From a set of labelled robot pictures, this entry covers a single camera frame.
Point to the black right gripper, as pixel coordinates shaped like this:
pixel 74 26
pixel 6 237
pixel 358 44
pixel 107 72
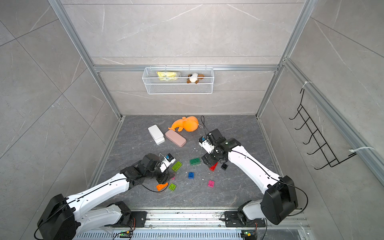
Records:
pixel 209 161

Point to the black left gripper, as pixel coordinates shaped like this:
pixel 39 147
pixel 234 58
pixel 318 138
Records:
pixel 165 177

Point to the red lego brick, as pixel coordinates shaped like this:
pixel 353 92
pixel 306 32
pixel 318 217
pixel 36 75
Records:
pixel 213 167

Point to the dark green lego brick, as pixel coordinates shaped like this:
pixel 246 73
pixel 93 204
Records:
pixel 195 161

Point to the light green lego brick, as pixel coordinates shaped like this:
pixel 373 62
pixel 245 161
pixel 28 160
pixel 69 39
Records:
pixel 176 166

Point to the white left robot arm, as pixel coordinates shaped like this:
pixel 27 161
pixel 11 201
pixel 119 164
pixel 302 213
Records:
pixel 66 217

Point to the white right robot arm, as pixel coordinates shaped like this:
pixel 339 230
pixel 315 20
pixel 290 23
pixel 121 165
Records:
pixel 280 198

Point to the small black lego cube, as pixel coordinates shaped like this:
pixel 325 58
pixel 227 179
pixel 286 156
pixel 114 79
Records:
pixel 224 166

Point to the orange lego brick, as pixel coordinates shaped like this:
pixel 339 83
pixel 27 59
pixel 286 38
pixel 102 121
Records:
pixel 161 187

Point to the small light green lego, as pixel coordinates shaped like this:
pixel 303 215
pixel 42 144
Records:
pixel 172 187

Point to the magenta lego brick right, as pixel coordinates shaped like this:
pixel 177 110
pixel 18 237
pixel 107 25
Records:
pixel 211 184

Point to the white rectangular box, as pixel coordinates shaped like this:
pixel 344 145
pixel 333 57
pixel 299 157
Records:
pixel 156 134

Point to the pink rectangular case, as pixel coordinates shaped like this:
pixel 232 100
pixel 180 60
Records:
pixel 175 138

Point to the orange plush whale toy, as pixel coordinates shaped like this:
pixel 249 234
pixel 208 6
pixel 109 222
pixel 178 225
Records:
pixel 190 124

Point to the brown white plush toy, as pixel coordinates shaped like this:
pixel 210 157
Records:
pixel 195 78

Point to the yellow packet in basket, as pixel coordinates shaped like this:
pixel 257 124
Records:
pixel 168 76

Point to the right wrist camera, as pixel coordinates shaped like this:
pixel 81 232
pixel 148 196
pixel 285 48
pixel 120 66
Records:
pixel 206 145

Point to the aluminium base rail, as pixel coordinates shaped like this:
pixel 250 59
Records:
pixel 202 224

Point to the white wire wall basket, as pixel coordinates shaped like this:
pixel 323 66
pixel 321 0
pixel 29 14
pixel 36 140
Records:
pixel 156 87

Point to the black wire hook rack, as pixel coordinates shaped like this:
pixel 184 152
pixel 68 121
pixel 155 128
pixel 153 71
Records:
pixel 317 137

